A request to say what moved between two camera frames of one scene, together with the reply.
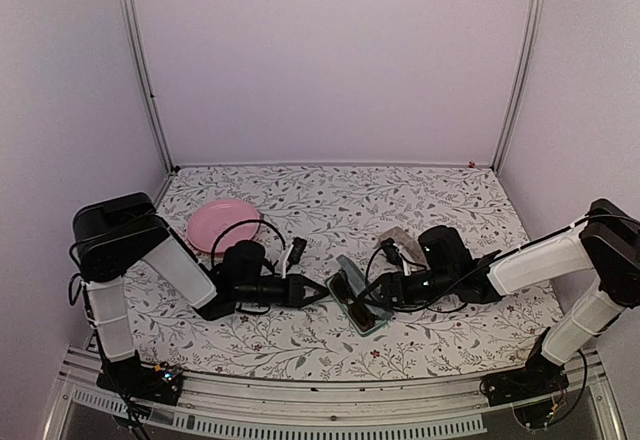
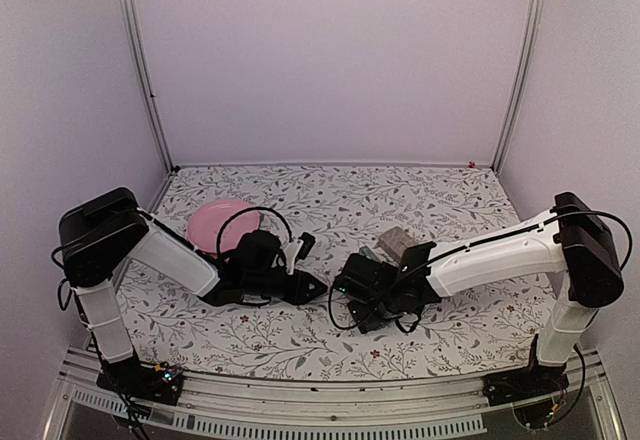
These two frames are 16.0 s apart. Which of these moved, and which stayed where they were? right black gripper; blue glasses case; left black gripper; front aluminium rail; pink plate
Moved: right black gripper; blue glasses case
Stayed: front aluminium rail; pink plate; left black gripper
